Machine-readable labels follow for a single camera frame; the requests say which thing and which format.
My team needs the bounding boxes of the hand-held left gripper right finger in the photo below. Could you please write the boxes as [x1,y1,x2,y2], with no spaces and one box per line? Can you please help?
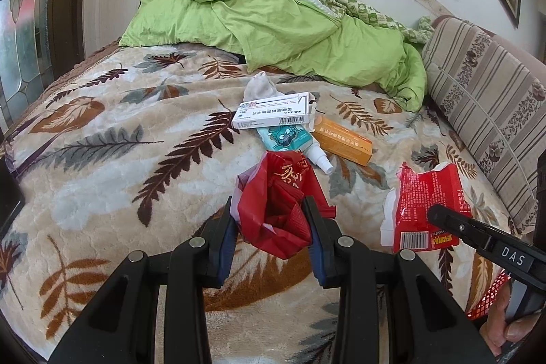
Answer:
[302,195,498,364]

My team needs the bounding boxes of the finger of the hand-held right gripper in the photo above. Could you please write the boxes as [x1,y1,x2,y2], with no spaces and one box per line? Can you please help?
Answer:
[428,205,513,258]

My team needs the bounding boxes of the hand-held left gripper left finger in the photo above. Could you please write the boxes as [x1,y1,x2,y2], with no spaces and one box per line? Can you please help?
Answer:
[49,195,240,364]

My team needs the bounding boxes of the torn red packet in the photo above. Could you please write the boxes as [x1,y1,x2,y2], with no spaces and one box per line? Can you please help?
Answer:
[379,161,474,254]

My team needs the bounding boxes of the red plastic bag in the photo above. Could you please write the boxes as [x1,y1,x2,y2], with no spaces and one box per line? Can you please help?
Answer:
[230,149,337,260]

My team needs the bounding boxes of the white sock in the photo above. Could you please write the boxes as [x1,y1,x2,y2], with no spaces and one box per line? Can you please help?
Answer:
[243,71,284,104]

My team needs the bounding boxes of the person's right hand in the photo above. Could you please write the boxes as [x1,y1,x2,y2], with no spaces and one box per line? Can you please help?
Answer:
[480,283,546,358]

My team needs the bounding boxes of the red mesh basket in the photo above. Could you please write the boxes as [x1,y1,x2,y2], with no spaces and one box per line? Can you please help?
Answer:
[467,274,510,320]

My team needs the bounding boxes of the white spray bottle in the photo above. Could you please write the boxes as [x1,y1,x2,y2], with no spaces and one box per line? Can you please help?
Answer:
[305,142,334,176]

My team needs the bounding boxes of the orange medicine box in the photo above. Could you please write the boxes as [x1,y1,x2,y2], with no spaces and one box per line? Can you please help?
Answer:
[313,115,374,167]

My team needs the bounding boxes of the teal cartoon toothpaste tube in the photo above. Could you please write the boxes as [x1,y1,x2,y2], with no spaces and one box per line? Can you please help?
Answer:
[256,121,316,154]

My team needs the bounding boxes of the striped floral cushion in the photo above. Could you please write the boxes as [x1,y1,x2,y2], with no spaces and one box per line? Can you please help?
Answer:
[420,16,546,237]

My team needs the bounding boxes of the leaf print fleece blanket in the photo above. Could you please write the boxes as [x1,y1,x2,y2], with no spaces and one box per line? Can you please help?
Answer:
[0,40,525,364]

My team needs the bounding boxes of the white medicine box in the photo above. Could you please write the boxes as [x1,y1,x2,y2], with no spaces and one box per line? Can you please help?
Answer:
[231,91,318,130]

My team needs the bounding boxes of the dark flat object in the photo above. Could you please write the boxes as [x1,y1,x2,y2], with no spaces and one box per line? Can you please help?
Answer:
[0,159,25,239]

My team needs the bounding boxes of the green quilt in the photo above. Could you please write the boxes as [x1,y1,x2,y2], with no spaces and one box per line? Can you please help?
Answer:
[118,0,436,113]

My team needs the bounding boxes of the stained glass wooden door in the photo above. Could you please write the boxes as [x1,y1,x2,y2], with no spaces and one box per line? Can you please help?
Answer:
[0,0,97,134]

